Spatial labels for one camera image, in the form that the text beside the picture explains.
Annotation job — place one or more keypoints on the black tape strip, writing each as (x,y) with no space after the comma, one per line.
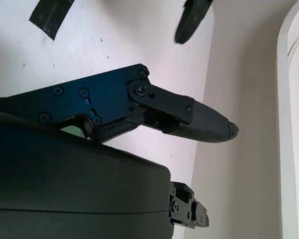
(51,17)

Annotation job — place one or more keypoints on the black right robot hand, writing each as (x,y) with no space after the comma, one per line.
(77,189)

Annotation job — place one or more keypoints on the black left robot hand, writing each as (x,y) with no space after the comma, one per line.
(190,20)

